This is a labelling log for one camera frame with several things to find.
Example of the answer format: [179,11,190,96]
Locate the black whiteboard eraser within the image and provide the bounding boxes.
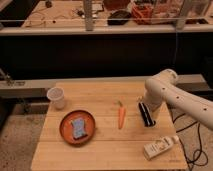
[138,102,156,127]

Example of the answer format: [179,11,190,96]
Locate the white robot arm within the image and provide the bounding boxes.
[138,69,213,130]

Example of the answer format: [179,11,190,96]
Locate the orange carrot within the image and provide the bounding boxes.
[117,101,126,129]

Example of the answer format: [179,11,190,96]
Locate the blue sponge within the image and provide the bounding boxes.
[71,117,87,139]

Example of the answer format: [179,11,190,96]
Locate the orange round plate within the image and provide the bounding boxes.
[59,110,96,146]

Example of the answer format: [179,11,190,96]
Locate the orange crate on bench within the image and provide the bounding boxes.
[131,5,152,25]

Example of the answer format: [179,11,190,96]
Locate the black bag on bench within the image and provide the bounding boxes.
[107,10,131,26]

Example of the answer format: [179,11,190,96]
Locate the black floor cable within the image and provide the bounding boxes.
[171,112,213,171]

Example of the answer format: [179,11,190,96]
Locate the grey metal post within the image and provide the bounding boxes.
[83,0,93,31]

